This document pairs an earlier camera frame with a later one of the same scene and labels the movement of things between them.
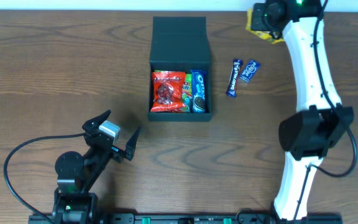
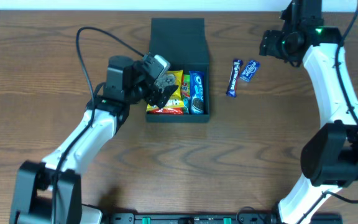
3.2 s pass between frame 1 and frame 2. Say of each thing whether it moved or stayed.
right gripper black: moved
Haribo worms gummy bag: stayed
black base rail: stayed
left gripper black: moved
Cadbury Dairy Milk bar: stayed
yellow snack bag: moved
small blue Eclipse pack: stayed
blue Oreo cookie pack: stayed
